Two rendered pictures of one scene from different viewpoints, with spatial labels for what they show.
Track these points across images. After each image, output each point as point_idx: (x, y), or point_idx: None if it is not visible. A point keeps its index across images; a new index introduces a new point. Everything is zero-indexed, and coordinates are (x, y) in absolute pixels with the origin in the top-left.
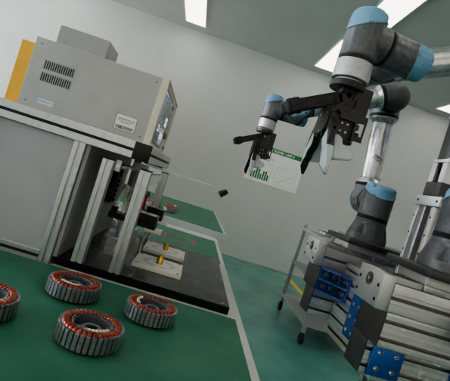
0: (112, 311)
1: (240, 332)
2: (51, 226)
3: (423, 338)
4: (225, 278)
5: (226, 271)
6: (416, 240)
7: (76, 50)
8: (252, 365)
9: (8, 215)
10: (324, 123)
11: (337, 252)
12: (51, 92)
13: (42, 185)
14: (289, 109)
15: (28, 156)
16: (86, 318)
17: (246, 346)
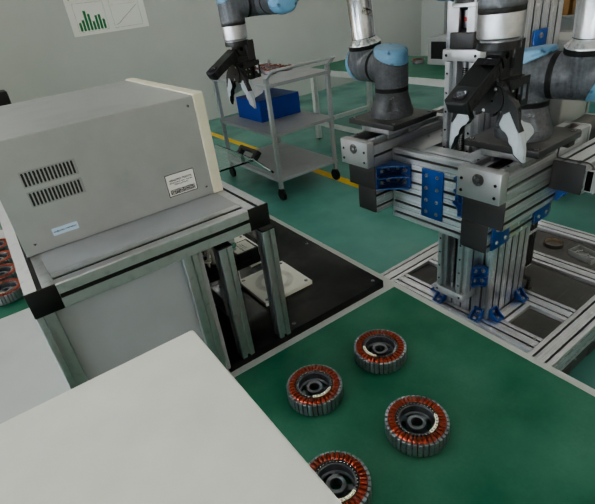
0: (358, 378)
1: (419, 299)
2: (213, 351)
3: (527, 201)
4: (300, 234)
5: (283, 222)
6: None
7: (51, 131)
8: (477, 328)
9: None
10: (496, 104)
11: (383, 144)
12: (64, 210)
13: (175, 326)
14: (468, 112)
15: (138, 313)
16: (399, 417)
17: (445, 311)
